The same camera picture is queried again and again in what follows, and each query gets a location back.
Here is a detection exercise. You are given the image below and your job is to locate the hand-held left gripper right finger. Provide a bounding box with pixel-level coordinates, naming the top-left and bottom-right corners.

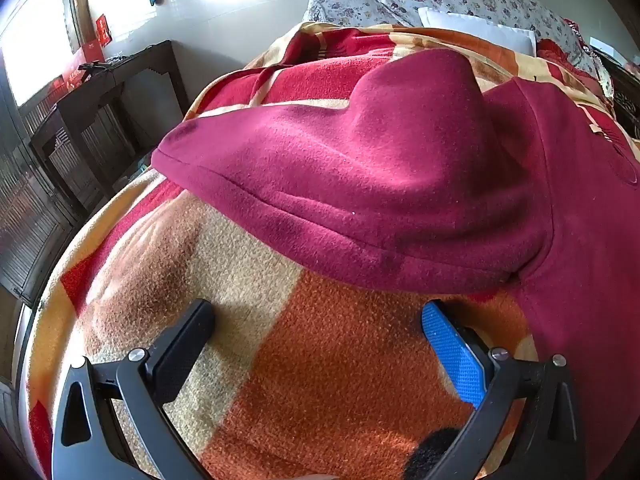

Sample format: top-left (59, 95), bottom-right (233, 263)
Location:
top-left (421, 300), bottom-right (586, 480)

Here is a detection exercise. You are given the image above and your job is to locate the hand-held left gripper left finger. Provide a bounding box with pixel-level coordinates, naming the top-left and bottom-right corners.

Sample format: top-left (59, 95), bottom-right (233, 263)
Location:
top-left (51, 298), bottom-right (217, 480)

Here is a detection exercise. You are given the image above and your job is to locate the maroon fleece garment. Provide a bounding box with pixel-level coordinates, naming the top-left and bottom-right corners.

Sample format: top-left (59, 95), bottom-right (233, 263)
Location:
top-left (151, 49), bottom-right (640, 480)

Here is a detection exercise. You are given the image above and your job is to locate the orange red patterned blanket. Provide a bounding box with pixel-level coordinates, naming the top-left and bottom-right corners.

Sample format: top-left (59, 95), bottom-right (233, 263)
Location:
top-left (20, 22), bottom-right (640, 480)

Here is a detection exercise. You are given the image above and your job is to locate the dark wooden cabinet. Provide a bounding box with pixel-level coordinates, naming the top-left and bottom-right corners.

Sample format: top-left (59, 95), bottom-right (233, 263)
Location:
top-left (0, 85), bottom-right (87, 307)

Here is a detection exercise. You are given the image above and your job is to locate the dark wooden table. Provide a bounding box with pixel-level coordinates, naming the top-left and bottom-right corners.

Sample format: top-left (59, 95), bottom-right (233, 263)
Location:
top-left (27, 40), bottom-right (191, 201)

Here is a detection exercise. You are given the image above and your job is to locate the red box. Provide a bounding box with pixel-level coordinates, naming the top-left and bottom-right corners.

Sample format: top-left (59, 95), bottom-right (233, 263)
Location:
top-left (62, 40), bottom-right (108, 92)

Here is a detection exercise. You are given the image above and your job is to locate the carved dark wooden furniture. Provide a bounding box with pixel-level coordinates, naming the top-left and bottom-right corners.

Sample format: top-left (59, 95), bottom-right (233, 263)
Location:
top-left (592, 50), bottom-right (640, 142)

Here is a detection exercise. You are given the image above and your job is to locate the white pillow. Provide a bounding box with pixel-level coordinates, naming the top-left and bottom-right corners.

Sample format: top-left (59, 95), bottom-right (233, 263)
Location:
top-left (417, 6), bottom-right (538, 56)

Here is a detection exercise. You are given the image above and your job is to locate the window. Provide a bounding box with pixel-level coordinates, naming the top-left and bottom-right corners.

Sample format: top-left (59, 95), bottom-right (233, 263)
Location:
top-left (0, 0), bottom-right (77, 109)

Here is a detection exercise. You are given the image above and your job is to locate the red patterned cloth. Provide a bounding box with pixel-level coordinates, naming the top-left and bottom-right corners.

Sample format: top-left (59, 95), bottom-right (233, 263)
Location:
top-left (536, 17), bottom-right (598, 78)

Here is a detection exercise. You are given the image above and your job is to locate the small floral pillow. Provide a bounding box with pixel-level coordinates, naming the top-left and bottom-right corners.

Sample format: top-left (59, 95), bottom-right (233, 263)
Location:
top-left (305, 0), bottom-right (416, 28)

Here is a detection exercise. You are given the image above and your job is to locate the red wall sign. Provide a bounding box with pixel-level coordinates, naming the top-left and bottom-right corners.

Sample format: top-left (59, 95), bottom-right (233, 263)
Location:
top-left (94, 12), bottom-right (114, 44)

